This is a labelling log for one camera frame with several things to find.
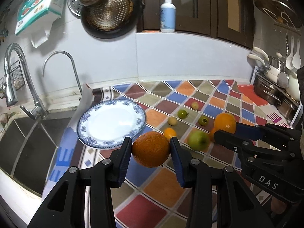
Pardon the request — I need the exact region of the large bright orange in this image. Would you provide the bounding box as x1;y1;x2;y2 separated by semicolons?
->
214;113;237;134

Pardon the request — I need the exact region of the green apple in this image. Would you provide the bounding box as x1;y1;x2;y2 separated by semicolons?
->
188;130;210;151

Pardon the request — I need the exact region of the small green tomato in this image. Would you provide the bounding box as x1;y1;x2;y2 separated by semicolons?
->
177;109;188;120
198;115;209;126

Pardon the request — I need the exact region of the small tangerine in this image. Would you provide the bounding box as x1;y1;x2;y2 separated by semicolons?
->
163;128;177;141
209;127;217;142

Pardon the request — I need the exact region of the small yellow fruit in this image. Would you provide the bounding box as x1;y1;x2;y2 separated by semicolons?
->
167;116;178;126

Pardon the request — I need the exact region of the large dark orange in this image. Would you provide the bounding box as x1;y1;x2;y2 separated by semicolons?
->
132;131;169;168

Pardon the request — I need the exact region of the chrome kitchen faucet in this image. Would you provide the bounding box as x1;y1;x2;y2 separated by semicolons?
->
4;43;48;120

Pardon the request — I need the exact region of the stainless steel sink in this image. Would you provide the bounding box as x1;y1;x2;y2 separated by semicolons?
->
1;111;82;197

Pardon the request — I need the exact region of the white hanging ladle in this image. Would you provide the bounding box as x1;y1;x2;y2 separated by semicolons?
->
292;39;301;69

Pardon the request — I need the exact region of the blue white patterned plate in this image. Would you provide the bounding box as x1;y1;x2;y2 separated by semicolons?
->
76;99;146;150

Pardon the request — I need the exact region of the white blue lotion bottle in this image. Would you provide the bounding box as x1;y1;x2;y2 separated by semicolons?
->
160;0;176;33

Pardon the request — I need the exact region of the thin gooseneck water tap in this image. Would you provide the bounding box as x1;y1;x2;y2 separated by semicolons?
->
41;50;82;96

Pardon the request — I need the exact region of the black frying pan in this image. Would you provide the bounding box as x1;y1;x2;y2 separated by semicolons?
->
80;0;144;40

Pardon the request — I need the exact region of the teal paper towel pack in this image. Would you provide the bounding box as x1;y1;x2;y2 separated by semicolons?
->
15;0;65;48

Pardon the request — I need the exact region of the dark wooden window frame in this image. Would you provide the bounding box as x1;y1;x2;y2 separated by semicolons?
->
137;0;255;49

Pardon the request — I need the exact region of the black wire sponge basket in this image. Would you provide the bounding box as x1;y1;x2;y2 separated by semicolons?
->
1;60;25;99

